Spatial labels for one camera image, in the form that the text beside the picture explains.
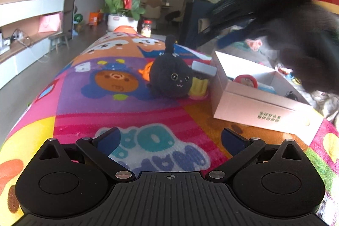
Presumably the white wall shelf unit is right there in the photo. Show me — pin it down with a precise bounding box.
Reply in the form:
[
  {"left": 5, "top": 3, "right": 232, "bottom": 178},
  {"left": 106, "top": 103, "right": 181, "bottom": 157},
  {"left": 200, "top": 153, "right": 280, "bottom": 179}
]
[{"left": 1, "top": 0, "right": 64, "bottom": 87}]

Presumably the glass jar with red lid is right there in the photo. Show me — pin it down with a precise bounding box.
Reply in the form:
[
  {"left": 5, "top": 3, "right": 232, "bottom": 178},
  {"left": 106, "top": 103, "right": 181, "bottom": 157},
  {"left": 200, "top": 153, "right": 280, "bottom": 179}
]
[{"left": 141, "top": 19, "right": 152, "bottom": 38}]

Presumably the orchid plant in white pot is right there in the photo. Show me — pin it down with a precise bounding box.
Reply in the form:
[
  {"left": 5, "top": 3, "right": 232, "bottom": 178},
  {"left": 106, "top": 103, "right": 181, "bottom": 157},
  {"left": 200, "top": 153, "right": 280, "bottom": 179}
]
[{"left": 102, "top": 0, "right": 145, "bottom": 32}]

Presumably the dark blue cabinet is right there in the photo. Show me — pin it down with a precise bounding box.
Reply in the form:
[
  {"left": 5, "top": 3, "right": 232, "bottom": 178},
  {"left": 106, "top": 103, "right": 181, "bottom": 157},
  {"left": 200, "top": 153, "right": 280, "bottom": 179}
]
[{"left": 179, "top": 0, "right": 220, "bottom": 50}]

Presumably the colourful cartoon play mat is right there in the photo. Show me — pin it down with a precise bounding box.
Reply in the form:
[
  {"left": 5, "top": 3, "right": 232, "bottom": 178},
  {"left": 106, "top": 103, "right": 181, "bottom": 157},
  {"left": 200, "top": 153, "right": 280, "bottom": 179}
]
[{"left": 0, "top": 30, "right": 339, "bottom": 226}]

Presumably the orange bowl toy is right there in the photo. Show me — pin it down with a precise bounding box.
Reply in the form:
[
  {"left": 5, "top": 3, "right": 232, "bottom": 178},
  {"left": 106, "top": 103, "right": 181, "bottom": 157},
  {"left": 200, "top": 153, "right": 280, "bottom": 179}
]
[{"left": 114, "top": 25, "right": 137, "bottom": 34}]

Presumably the black cat plush toy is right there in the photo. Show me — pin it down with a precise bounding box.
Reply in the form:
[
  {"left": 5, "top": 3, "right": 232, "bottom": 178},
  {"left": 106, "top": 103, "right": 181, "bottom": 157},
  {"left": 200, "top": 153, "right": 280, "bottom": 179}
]
[{"left": 147, "top": 35, "right": 194, "bottom": 98}]

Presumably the red hooded doll figure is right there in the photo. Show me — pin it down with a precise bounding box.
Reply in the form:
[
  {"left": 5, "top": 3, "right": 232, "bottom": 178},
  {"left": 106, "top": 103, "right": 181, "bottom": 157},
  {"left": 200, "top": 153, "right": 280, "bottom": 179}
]
[{"left": 233, "top": 75, "right": 258, "bottom": 88}]

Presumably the pink cardboard box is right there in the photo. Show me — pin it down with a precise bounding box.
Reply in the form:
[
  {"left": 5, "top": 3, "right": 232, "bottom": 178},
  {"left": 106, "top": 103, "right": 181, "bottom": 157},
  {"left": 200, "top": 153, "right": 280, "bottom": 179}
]
[{"left": 210, "top": 52, "right": 324, "bottom": 145}]

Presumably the small red black figurine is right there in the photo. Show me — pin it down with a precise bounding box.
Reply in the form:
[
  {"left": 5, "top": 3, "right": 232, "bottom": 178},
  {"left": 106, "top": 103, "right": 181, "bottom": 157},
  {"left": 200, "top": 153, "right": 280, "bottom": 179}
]
[{"left": 285, "top": 91, "right": 299, "bottom": 101}]

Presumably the white grey rectangular block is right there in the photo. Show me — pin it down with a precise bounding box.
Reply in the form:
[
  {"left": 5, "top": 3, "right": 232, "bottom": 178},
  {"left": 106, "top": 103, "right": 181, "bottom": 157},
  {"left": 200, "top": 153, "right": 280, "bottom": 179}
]
[{"left": 191, "top": 61, "right": 217, "bottom": 77}]

